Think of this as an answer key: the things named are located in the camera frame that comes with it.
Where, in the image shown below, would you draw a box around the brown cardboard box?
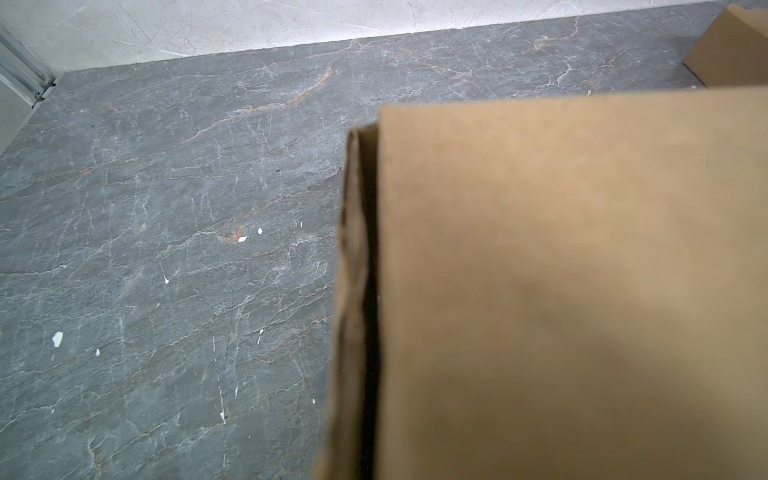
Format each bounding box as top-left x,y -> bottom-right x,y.
316,87 -> 767,479
683,4 -> 768,88

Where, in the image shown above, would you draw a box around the aluminium frame profiles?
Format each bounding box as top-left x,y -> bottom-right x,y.
1,24 -> 57,109

